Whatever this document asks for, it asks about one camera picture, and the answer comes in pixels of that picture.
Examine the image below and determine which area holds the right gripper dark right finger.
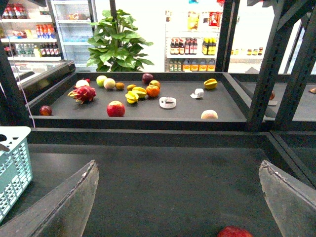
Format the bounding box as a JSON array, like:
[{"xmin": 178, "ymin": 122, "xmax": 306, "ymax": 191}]
[{"xmin": 259, "ymin": 160, "xmax": 316, "ymax": 237}]

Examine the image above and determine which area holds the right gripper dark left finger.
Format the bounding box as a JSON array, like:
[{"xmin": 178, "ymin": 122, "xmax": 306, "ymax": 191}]
[{"xmin": 0, "ymin": 160, "xmax": 99, "ymax": 237}]

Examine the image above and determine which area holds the light blue plastic basket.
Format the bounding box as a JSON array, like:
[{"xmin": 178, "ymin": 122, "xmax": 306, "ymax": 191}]
[{"xmin": 0, "ymin": 126, "xmax": 33, "ymax": 220}]

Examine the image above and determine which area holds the red yellow mango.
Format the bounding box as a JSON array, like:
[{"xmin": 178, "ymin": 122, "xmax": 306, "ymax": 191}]
[{"xmin": 149, "ymin": 80, "xmax": 160, "ymax": 88}]

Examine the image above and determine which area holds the red apple near gripper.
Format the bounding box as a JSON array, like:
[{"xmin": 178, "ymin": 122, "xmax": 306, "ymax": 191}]
[{"xmin": 217, "ymin": 226, "xmax": 253, "ymax": 237}]

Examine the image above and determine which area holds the small dark red apple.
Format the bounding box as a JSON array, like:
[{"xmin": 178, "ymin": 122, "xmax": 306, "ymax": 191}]
[{"xmin": 39, "ymin": 105, "xmax": 52, "ymax": 116}]

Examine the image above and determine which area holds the black fruit display tray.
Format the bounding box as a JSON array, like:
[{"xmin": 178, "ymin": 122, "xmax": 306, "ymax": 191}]
[{"xmin": 29, "ymin": 73, "xmax": 251, "ymax": 131}]

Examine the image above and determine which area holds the large red apple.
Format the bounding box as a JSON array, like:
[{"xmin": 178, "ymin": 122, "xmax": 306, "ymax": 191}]
[{"xmin": 107, "ymin": 100, "xmax": 125, "ymax": 117}]

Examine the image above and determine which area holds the pink dragon fruit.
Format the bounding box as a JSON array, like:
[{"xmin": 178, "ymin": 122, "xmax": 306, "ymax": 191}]
[{"xmin": 68, "ymin": 85, "xmax": 96, "ymax": 104}]

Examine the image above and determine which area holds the peach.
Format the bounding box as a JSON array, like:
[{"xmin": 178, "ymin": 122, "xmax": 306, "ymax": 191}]
[{"xmin": 200, "ymin": 110, "xmax": 218, "ymax": 119}]

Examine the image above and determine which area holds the white round fruit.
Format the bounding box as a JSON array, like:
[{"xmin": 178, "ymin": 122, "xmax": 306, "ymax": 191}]
[{"xmin": 75, "ymin": 79, "xmax": 89, "ymax": 88}]

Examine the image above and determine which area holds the yellow starfruit front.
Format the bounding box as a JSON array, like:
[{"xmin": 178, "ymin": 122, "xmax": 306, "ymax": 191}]
[{"xmin": 125, "ymin": 91, "xmax": 139, "ymax": 104}]

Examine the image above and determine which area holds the yellow starfruit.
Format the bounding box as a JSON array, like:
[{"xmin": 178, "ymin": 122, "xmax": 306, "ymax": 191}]
[
  {"xmin": 132, "ymin": 86, "xmax": 147, "ymax": 99},
  {"xmin": 125, "ymin": 91, "xmax": 139, "ymax": 104},
  {"xmin": 203, "ymin": 79, "xmax": 218, "ymax": 90}
]

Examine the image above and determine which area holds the chest freezer glass lid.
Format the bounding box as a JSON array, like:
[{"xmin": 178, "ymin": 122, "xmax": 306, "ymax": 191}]
[{"xmin": 10, "ymin": 61, "xmax": 76, "ymax": 101}]

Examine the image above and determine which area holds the green apple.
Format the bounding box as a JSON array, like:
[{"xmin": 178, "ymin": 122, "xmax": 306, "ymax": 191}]
[{"xmin": 96, "ymin": 75, "xmax": 107, "ymax": 87}]

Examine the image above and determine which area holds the brown kiwi left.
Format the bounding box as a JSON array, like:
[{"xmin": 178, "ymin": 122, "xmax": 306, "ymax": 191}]
[{"xmin": 115, "ymin": 82, "xmax": 125, "ymax": 90}]

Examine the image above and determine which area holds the brown kiwi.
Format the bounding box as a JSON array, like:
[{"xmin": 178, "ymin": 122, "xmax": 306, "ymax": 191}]
[
  {"xmin": 126, "ymin": 84, "xmax": 136, "ymax": 91},
  {"xmin": 115, "ymin": 82, "xmax": 125, "ymax": 90}
]

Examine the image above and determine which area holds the brown kiwi right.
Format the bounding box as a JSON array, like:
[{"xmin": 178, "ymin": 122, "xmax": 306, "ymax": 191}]
[{"xmin": 126, "ymin": 84, "xmax": 136, "ymax": 91}]

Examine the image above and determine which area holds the yellow starfruit back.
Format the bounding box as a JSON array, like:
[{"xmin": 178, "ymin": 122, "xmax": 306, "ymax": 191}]
[{"xmin": 132, "ymin": 86, "xmax": 147, "ymax": 99}]

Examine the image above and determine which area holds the small white tape roll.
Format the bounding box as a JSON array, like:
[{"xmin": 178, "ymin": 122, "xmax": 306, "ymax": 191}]
[{"xmin": 190, "ymin": 88, "xmax": 204, "ymax": 99}]

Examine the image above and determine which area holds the yellow starfruit far right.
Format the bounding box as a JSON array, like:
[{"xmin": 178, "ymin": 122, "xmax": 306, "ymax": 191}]
[{"xmin": 203, "ymin": 79, "xmax": 218, "ymax": 90}]

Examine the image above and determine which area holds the orange persimmon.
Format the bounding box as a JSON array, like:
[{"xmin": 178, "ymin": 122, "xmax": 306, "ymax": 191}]
[{"xmin": 146, "ymin": 85, "xmax": 160, "ymax": 98}]

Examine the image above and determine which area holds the dark purple fruit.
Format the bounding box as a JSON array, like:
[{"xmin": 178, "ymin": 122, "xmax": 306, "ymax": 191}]
[{"xmin": 142, "ymin": 73, "xmax": 154, "ymax": 84}]

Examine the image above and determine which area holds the green potted plant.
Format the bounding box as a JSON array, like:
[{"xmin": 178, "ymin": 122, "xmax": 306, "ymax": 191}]
[{"xmin": 86, "ymin": 9, "xmax": 153, "ymax": 72}]

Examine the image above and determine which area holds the white drinks shelf left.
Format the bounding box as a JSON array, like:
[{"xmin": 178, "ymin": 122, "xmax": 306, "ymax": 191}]
[{"xmin": 0, "ymin": 0, "xmax": 62, "ymax": 61}]

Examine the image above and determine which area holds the glass door refrigerator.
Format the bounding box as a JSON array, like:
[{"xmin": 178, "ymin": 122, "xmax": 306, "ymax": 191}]
[{"xmin": 48, "ymin": 0, "xmax": 97, "ymax": 68}]

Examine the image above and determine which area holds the white grocery shelf right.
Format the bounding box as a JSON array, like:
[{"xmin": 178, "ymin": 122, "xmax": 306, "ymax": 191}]
[{"xmin": 165, "ymin": 0, "xmax": 274, "ymax": 74}]

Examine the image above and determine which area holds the white tape ring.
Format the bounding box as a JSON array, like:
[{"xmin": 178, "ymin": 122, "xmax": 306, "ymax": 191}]
[{"xmin": 159, "ymin": 96, "xmax": 177, "ymax": 110}]

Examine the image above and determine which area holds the black metal rack post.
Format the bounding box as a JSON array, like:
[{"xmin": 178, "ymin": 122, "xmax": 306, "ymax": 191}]
[{"xmin": 246, "ymin": 0, "xmax": 316, "ymax": 131}]

